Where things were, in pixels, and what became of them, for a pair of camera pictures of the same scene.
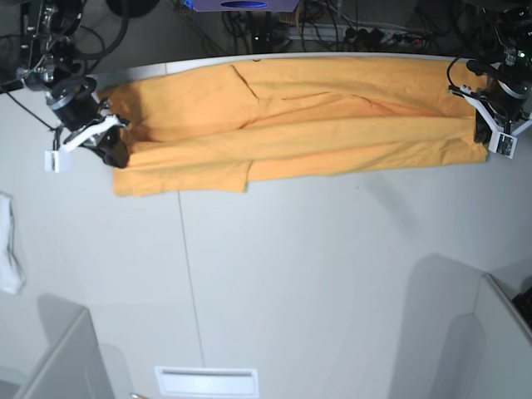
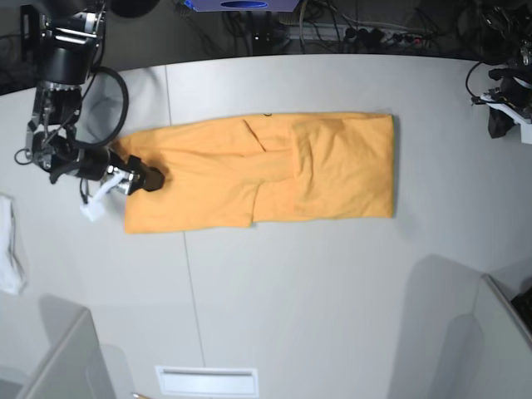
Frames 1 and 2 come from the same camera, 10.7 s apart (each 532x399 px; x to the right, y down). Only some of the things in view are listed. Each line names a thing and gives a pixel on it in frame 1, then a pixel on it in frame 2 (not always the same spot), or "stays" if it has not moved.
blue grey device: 242,6 stays
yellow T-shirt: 209,129 → 232,173
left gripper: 74,105 → 99,163
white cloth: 12,278 stays
